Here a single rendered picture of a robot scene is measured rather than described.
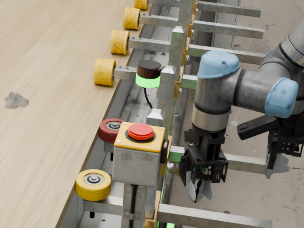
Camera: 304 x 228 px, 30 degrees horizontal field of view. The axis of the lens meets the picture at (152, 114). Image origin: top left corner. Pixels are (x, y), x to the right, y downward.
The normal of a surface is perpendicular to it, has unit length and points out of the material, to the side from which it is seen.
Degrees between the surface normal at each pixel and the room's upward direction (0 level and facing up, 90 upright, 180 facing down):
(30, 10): 0
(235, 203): 0
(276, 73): 17
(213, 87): 90
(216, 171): 90
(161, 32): 0
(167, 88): 90
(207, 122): 90
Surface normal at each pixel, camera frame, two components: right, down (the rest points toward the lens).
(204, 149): -0.97, 0.03
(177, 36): -0.13, 0.47
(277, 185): 0.08, -0.87
